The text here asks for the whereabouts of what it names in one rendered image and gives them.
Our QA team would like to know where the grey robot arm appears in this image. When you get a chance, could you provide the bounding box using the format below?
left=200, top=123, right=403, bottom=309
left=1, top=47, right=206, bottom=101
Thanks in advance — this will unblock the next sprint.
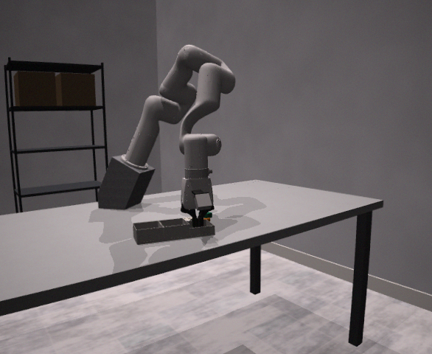
left=121, top=45, right=235, bottom=178

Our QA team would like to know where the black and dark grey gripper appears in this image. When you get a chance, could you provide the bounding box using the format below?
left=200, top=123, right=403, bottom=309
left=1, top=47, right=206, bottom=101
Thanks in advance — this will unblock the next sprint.
left=181, top=177, right=214, bottom=228

